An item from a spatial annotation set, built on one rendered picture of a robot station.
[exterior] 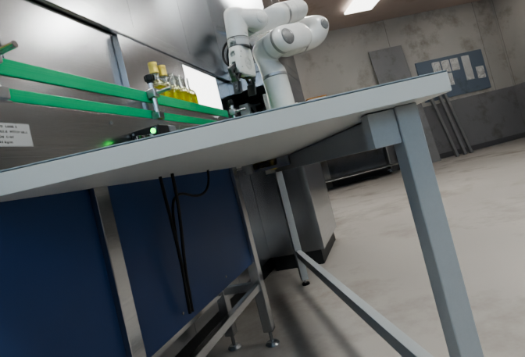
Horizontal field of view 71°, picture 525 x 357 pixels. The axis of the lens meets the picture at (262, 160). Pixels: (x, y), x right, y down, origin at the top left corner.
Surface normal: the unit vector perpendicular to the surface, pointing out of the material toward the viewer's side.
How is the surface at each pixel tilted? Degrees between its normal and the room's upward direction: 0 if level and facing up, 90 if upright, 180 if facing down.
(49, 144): 90
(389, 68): 83
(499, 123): 90
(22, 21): 90
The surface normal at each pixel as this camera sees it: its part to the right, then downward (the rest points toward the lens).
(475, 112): 0.11, -0.07
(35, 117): 0.92, -0.24
